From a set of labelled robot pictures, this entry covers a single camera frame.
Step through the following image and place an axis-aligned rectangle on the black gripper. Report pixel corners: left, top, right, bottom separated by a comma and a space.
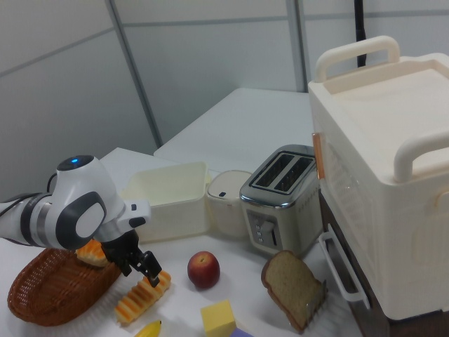
100, 230, 163, 288

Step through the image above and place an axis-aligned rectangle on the long striped bread roll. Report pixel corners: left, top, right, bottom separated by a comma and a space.
114, 269, 173, 326

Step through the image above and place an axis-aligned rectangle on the short orange bread roll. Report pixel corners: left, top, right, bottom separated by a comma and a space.
75, 240, 109, 270

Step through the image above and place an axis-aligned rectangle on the brown wicker basket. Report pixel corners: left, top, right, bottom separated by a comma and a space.
6, 245, 122, 327

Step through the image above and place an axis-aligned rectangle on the brown bread slice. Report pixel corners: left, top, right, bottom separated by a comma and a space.
261, 249, 326, 333

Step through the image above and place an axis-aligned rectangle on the cream square plastic container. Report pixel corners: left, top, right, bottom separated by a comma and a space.
119, 161, 211, 244

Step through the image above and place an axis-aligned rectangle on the yellow toy banana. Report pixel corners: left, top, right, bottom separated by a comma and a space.
135, 319, 163, 337

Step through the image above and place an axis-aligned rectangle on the red apple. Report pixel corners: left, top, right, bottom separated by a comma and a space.
187, 251, 221, 291

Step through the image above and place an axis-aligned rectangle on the yellow foam cube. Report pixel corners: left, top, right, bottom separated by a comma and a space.
200, 299, 236, 337

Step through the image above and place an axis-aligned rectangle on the small white lidded bin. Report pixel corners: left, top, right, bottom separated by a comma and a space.
205, 170, 252, 238

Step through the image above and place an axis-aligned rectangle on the purple foam cube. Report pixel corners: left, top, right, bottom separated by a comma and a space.
227, 326, 255, 337

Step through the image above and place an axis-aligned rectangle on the chrome cream toaster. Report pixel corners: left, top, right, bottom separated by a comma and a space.
239, 144, 322, 257

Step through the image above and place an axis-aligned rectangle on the cream toy cabinet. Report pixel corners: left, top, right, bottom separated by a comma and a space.
307, 34, 449, 321

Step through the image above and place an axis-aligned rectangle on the black vertical pole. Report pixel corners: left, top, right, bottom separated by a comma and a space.
353, 0, 368, 68

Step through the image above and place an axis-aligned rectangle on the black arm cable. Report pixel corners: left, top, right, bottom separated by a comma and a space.
0, 171, 59, 220

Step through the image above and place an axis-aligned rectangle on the brown base with white handle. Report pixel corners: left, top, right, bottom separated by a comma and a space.
318, 189, 449, 337

